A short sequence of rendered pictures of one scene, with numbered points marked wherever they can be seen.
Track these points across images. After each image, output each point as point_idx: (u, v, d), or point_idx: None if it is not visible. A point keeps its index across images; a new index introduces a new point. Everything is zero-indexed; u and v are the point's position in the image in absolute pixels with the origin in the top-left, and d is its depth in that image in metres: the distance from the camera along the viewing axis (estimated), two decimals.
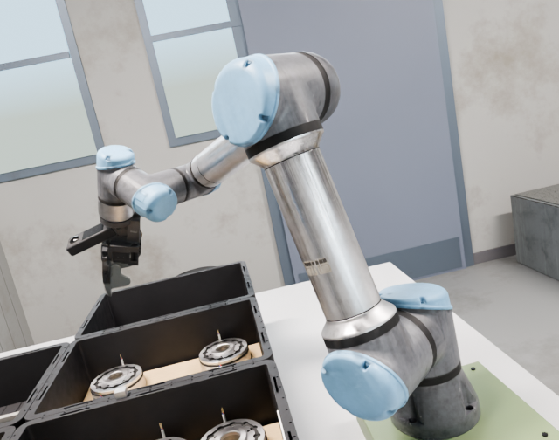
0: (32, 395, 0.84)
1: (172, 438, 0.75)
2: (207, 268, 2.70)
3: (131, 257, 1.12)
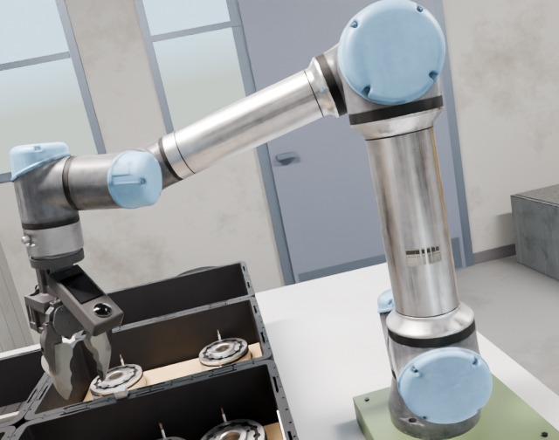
0: (32, 395, 0.84)
1: (172, 438, 0.75)
2: (207, 268, 2.70)
3: None
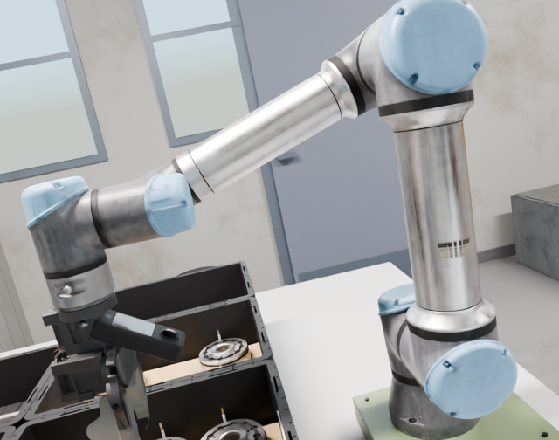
0: (32, 395, 0.84)
1: (172, 438, 0.75)
2: (207, 268, 2.70)
3: None
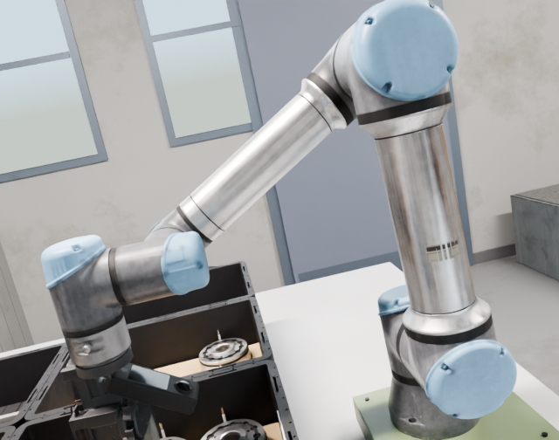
0: (32, 395, 0.84)
1: (172, 438, 0.75)
2: None
3: None
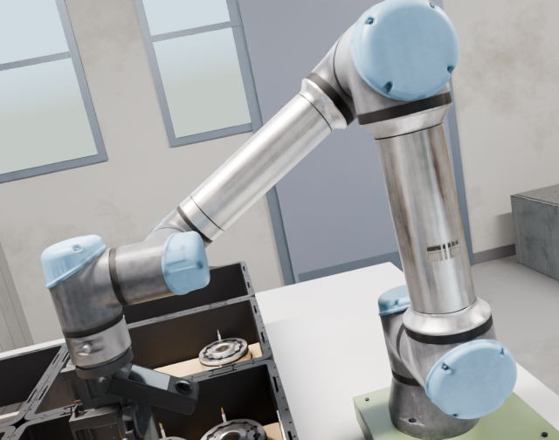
0: (32, 395, 0.84)
1: (172, 438, 0.75)
2: None
3: None
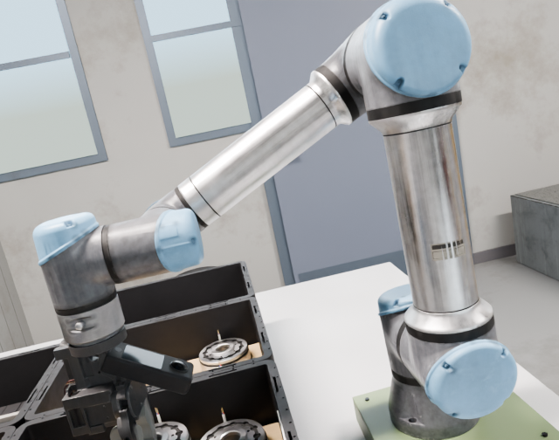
0: (32, 395, 0.84)
1: (168, 422, 0.74)
2: (207, 268, 2.70)
3: None
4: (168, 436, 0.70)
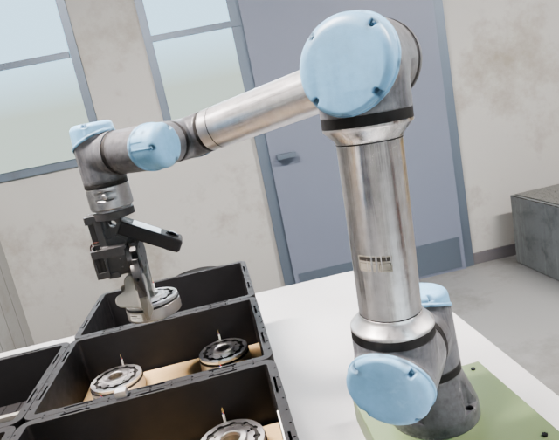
0: (32, 395, 0.84)
1: (161, 288, 1.00)
2: (207, 268, 2.70)
3: None
4: (162, 292, 0.96)
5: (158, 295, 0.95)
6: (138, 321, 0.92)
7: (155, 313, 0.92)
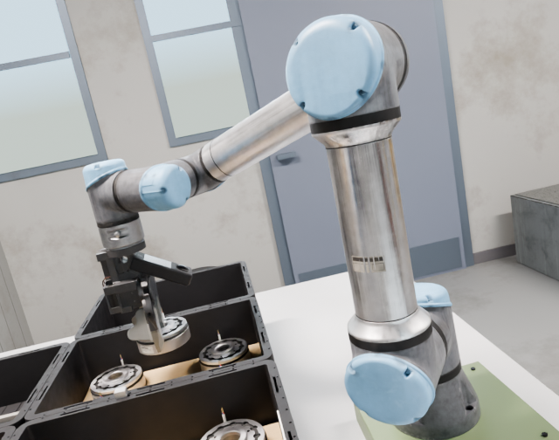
0: (32, 395, 0.84)
1: (170, 318, 1.02)
2: (207, 268, 2.70)
3: None
4: (172, 322, 0.98)
5: (168, 326, 0.97)
6: (148, 353, 0.94)
7: (166, 345, 0.94)
